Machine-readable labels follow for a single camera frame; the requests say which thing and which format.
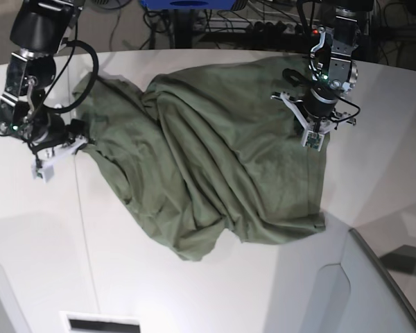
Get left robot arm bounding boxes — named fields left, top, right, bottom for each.
left=302, top=1, right=374, bottom=120

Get green t-shirt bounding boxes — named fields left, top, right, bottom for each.
left=77, top=55, right=327, bottom=262

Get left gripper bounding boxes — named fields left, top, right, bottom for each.
left=303, top=86, right=338, bottom=119

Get black power strip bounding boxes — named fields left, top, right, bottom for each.
left=245, top=21, right=303, bottom=35

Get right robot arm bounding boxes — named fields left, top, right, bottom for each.
left=0, top=1, right=99, bottom=154

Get white slotted plate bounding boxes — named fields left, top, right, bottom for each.
left=60, top=311, right=141, bottom=333

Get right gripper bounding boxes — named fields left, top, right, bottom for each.
left=29, top=114, right=88, bottom=151

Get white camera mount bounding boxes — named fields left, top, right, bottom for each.
left=271, top=91, right=356, bottom=151
left=31, top=135, right=89, bottom=183

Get blue box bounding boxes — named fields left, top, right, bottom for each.
left=140, top=0, right=236, bottom=10

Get black table leg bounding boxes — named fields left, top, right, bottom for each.
left=171, top=10, right=196, bottom=49

